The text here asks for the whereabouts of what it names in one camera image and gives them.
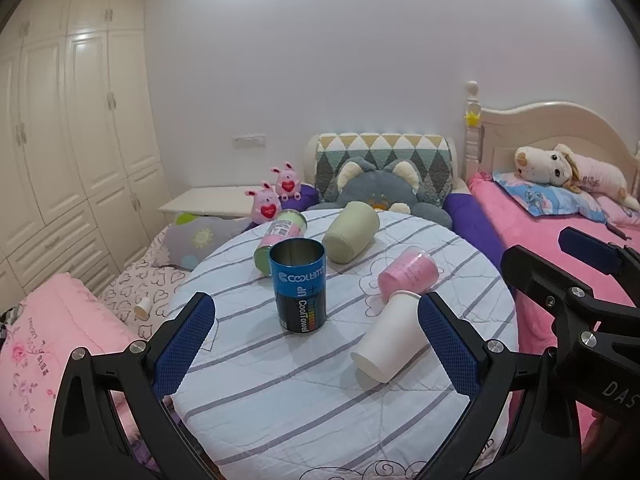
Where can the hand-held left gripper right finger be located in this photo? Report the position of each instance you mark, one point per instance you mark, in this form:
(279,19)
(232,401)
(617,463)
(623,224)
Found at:
(447,345)

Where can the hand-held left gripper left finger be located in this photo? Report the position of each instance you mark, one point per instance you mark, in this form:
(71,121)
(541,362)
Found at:
(184,342)

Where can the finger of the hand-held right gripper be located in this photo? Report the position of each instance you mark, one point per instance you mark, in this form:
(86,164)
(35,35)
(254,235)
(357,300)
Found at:
(582,245)
(530,270)

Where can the white paper cup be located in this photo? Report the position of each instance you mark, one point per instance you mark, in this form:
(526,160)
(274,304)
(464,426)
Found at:
(387,340)

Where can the small white cup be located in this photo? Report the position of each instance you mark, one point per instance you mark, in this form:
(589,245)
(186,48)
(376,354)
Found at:
(143,307)

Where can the pink plastic cup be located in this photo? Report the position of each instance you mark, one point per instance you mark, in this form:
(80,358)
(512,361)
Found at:
(407,272)

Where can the green cup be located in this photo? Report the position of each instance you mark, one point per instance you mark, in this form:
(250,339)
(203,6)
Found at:
(350,232)

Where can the small dark object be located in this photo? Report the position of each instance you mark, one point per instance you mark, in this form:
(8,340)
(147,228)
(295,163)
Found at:
(617,231)

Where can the pink bed blanket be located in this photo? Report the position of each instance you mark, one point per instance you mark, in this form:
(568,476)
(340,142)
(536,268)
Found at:
(525,230)

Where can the pink pillow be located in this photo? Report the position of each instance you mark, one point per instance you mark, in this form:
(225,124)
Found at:
(622,207)

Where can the blue printed pillow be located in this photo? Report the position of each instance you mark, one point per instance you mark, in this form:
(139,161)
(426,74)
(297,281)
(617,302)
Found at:
(540,195)

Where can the purple cushion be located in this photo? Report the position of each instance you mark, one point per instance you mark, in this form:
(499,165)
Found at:
(472,225)
(302,197)

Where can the heart print sheet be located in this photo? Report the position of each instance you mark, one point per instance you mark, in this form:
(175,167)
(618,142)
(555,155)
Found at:
(125,290)

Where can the cream and pink plush dog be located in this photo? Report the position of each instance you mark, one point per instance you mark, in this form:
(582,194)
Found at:
(542,162)

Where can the grey flower cushion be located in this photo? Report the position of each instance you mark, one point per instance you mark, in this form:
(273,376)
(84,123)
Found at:
(200,240)

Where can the blue and black tin can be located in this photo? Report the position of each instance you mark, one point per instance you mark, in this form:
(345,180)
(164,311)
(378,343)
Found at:
(297,290)

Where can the cream bed headboard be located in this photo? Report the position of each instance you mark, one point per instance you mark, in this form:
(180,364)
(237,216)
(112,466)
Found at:
(505,135)

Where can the pink floral quilt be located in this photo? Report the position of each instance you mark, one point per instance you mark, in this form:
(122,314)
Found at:
(45,340)

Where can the green can with pink label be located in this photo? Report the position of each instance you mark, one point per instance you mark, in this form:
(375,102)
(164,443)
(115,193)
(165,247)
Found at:
(280,237)

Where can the white side table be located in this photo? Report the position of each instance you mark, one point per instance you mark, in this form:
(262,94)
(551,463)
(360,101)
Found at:
(210,200)

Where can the pink bunny plush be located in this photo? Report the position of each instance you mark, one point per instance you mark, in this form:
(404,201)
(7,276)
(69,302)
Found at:
(265,205)
(287,182)

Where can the yellow star ornament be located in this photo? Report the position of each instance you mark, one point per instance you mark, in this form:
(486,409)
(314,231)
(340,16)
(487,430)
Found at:
(472,118)

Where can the grey cat cushion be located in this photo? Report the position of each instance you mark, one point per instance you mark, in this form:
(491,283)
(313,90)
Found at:
(370,185)

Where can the black white checked cloth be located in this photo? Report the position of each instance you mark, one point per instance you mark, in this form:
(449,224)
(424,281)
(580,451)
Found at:
(6,325)

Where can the diamond pattern quilted cover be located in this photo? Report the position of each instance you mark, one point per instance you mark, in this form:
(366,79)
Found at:
(385,152)

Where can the cream wardrobe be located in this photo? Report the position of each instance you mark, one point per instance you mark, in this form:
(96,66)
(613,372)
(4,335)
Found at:
(85,135)

